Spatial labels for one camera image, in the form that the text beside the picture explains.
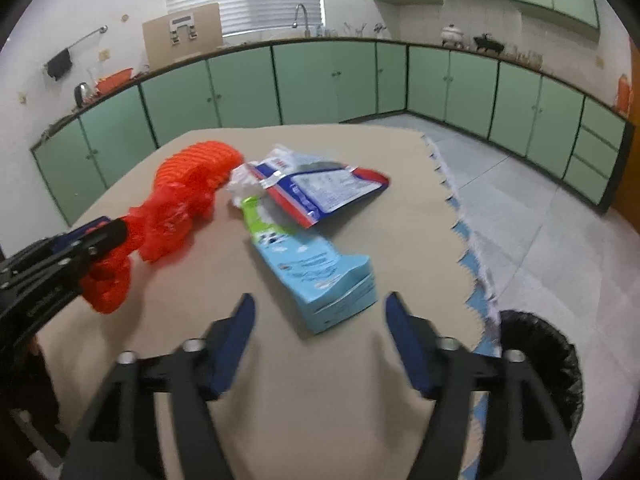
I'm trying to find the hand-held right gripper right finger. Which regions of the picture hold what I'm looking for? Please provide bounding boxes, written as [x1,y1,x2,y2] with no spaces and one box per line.
[385,291,583,480]

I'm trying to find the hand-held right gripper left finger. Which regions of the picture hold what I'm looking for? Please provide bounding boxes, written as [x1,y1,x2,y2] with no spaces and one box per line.
[62,293,257,480]

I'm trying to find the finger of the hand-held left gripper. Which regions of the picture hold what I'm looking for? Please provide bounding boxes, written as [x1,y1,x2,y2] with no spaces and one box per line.
[47,219,131,286]
[47,216,113,251]

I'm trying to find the red plastic bag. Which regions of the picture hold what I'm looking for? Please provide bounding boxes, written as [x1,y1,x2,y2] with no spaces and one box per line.
[80,187,216,315]

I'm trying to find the green and blue packet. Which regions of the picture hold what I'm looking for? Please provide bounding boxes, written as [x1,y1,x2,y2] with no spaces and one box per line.
[241,195,378,335]

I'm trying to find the black trash bin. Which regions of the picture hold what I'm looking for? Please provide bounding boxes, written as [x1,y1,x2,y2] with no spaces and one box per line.
[492,310,585,441]

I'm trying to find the white wrapper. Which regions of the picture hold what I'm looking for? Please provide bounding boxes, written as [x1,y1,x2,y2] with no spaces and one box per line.
[226,162,266,208]

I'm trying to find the red white blue packet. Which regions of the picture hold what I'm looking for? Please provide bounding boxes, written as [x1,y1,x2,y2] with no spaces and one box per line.
[249,144,392,231]

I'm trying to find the blue scalloped foam mat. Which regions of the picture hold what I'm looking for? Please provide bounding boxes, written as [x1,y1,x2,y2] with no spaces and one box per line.
[420,132,503,351]

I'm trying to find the orange basket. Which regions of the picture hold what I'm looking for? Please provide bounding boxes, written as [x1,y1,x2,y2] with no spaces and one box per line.
[96,69,136,95]

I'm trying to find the dark towel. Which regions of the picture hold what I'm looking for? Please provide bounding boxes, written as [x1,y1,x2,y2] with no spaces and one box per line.
[46,49,73,81]

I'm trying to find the white gripper holder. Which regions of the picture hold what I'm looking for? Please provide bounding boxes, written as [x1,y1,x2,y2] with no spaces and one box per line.
[169,16,198,46]

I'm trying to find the wooden board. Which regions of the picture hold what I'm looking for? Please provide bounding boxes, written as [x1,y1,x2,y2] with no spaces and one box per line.
[141,2,223,68]

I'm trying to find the green lower cabinets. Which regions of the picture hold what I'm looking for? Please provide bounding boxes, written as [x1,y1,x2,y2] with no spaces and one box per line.
[30,37,636,228]

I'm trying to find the wooden door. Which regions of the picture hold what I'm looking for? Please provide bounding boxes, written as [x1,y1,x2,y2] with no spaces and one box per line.
[607,125,640,231]

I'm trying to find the kitchen faucet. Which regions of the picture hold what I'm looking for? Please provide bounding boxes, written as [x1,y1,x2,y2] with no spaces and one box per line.
[292,4,311,38]

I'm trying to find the black wok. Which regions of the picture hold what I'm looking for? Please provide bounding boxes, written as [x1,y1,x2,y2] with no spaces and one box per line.
[472,34,503,55]

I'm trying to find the row of glass jars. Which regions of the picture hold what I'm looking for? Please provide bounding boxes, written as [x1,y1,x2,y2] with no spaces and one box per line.
[505,49,543,66]

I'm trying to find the towel rail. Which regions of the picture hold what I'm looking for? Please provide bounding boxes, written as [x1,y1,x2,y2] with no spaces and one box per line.
[42,25,108,68]

